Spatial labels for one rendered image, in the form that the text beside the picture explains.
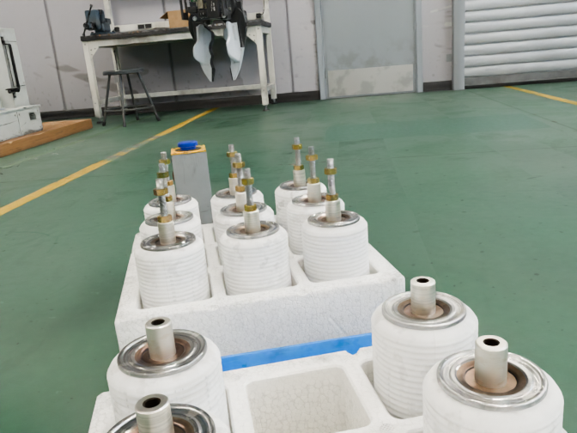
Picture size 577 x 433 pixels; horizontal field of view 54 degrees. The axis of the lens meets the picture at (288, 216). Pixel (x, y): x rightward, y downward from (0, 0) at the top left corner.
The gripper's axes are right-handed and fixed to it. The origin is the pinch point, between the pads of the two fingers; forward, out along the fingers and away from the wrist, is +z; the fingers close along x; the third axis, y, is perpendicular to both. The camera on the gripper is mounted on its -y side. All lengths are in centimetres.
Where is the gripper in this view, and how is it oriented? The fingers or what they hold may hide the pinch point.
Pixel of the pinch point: (223, 72)
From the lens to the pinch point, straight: 100.5
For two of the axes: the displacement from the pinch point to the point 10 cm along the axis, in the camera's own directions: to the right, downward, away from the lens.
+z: 0.8, 9.6, 2.8
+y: -2.0, 2.9, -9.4
